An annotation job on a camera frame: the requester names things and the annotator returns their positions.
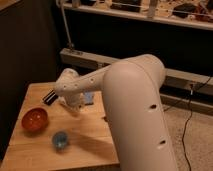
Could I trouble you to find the white bottle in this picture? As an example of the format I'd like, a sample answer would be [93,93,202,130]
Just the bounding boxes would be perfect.
[59,92,94,110]

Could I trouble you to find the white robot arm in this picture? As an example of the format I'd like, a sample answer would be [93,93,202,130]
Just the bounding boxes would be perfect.
[54,54,178,171]

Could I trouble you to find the black striped rectangular block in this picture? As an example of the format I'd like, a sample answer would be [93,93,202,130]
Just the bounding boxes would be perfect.
[42,90,58,105]

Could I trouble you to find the blue glass cup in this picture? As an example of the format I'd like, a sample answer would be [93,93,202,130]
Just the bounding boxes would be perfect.
[52,131,68,149]

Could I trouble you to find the wooden table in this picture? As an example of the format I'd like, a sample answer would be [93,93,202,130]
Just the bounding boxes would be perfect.
[0,83,120,171]

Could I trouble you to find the red bowl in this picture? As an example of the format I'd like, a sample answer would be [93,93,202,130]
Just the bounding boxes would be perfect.
[21,108,48,132]

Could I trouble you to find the grey baseboard ledge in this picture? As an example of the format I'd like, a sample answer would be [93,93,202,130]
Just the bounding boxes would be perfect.
[60,48,213,115]

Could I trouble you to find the black cable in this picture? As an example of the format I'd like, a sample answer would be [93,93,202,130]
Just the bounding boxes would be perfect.
[163,76,213,171]

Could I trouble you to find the white shelf rail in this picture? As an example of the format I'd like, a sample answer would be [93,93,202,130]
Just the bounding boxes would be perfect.
[55,0,213,31]

